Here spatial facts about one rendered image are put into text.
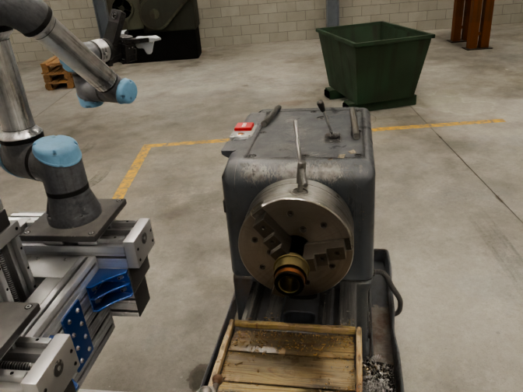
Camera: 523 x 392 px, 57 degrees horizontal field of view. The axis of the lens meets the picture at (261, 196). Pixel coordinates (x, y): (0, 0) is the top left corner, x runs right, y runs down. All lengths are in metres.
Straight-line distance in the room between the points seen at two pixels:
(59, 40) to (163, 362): 1.72
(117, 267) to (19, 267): 0.25
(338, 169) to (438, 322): 1.56
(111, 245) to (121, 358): 1.36
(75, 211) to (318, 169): 0.69
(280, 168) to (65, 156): 0.59
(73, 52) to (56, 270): 0.59
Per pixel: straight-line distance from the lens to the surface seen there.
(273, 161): 1.44
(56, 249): 1.52
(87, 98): 1.64
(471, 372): 2.58
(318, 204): 1.25
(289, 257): 1.23
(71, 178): 1.41
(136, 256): 1.42
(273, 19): 11.12
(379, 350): 1.82
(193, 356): 2.62
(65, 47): 1.42
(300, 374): 1.26
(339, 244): 1.28
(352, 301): 1.50
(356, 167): 1.40
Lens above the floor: 1.81
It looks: 27 degrees down
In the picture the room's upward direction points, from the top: 5 degrees counter-clockwise
